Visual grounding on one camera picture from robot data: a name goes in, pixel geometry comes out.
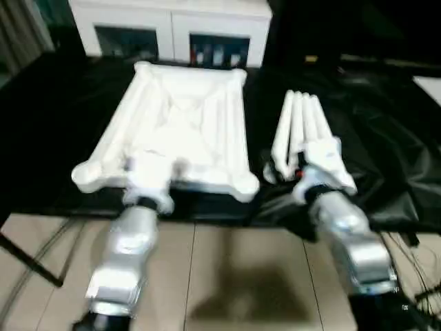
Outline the white plastic table leg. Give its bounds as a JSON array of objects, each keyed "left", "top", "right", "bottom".
[
  {"left": 309, "top": 96, "right": 358, "bottom": 198},
  {"left": 300, "top": 92, "right": 328, "bottom": 148},
  {"left": 270, "top": 89, "right": 294, "bottom": 173},
  {"left": 280, "top": 90, "right": 305, "bottom": 180}
]

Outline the white plastic table top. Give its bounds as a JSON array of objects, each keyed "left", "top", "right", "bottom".
[{"left": 71, "top": 61, "right": 261, "bottom": 204}]

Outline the tall black cabinet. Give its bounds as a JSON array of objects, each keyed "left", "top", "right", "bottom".
[{"left": 268, "top": 0, "right": 345, "bottom": 67}]

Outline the white flat board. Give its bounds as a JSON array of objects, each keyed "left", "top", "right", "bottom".
[{"left": 411, "top": 74, "right": 441, "bottom": 101}]

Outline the white cabinet with glass doors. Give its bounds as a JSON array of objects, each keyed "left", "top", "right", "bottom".
[{"left": 67, "top": 0, "right": 273, "bottom": 69}]

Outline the black plastic mat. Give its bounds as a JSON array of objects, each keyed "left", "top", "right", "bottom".
[{"left": 0, "top": 51, "right": 441, "bottom": 241}]

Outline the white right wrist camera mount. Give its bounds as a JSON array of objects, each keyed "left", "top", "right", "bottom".
[{"left": 298, "top": 137, "right": 345, "bottom": 194}]

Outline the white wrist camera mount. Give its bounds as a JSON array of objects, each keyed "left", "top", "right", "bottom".
[
  {"left": 122, "top": 153, "right": 175, "bottom": 217},
  {"left": 298, "top": 137, "right": 345, "bottom": 194}
]

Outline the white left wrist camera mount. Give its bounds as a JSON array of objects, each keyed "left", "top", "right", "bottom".
[{"left": 122, "top": 153, "right": 175, "bottom": 217}]

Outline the black stand base with cables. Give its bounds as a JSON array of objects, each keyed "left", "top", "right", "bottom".
[{"left": 378, "top": 230, "right": 441, "bottom": 331}]

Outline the black metal frame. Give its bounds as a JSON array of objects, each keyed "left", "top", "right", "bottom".
[{"left": 0, "top": 220, "right": 68, "bottom": 288}]

